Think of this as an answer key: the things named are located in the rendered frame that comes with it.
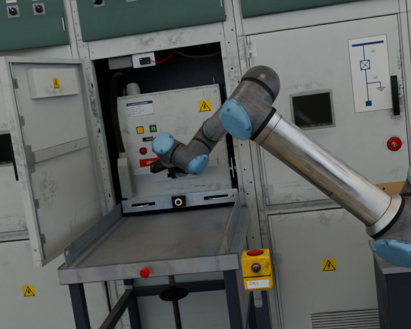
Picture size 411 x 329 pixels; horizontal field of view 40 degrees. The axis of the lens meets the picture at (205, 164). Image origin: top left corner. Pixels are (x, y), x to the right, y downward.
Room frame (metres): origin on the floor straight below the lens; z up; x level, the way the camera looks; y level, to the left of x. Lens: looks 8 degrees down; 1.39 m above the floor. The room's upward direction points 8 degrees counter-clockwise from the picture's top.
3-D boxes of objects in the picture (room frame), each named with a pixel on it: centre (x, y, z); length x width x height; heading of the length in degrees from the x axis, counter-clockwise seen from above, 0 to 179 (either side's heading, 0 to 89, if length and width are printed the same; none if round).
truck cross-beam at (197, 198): (2.55, 0.14, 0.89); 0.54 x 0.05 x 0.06; 82
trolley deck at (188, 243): (2.16, 0.19, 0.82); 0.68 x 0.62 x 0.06; 172
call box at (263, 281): (1.58, -0.11, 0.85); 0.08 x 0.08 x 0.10; 82
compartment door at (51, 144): (2.26, 0.57, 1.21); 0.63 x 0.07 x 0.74; 166
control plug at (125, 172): (2.50, 0.36, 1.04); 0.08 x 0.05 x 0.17; 172
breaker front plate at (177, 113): (2.54, 0.14, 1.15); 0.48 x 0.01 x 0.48; 82
